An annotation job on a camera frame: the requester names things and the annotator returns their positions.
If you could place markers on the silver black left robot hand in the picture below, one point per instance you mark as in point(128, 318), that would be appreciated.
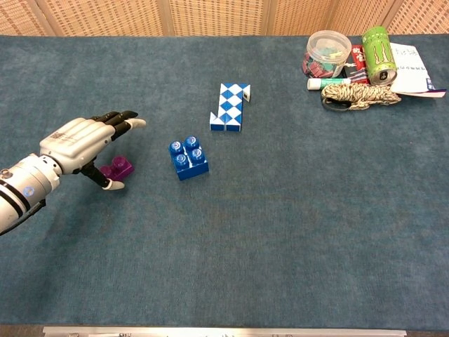
point(75, 140)

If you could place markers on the purple toy brick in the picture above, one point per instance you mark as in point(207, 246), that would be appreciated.
point(123, 168)

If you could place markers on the blue toy brick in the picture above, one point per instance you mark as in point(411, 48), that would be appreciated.
point(190, 165)

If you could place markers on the blue white snake puzzle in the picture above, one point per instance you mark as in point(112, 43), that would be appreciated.
point(229, 105)

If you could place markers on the woven folding screen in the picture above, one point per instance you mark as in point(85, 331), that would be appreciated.
point(210, 17)

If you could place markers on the teal table cloth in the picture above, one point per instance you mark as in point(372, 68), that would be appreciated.
point(245, 228)

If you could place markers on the white green glue stick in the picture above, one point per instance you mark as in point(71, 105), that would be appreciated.
point(326, 83)

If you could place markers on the clear plastic jar of clips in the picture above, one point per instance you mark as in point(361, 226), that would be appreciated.
point(326, 52)

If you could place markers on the red black card box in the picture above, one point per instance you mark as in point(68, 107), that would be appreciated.
point(358, 58)

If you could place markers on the green energy drink can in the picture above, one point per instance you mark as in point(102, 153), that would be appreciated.
point(379, 56)

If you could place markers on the white paper booklet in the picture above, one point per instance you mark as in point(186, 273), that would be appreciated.
point(410, 70)

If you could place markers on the aluminium rail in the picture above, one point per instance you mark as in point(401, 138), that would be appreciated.
point(224, 331)

